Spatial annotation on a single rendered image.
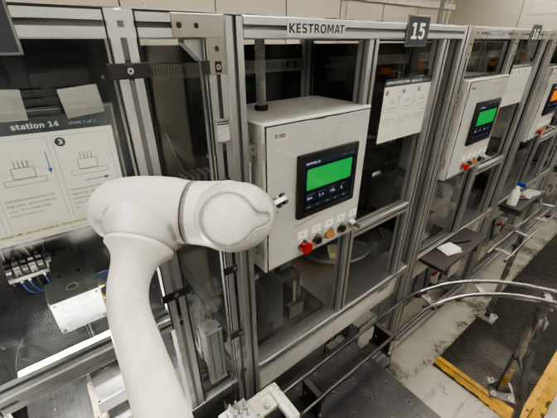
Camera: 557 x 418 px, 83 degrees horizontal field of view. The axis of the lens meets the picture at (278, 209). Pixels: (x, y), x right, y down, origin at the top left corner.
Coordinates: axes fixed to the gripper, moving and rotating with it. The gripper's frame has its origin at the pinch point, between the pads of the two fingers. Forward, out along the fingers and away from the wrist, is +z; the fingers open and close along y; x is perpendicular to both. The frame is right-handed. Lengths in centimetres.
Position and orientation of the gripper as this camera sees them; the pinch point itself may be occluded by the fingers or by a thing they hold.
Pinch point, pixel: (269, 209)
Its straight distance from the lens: 81.6
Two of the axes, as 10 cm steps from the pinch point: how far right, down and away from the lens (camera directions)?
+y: -8.6, 4.9, 1.2
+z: 1.2, -0.3, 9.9
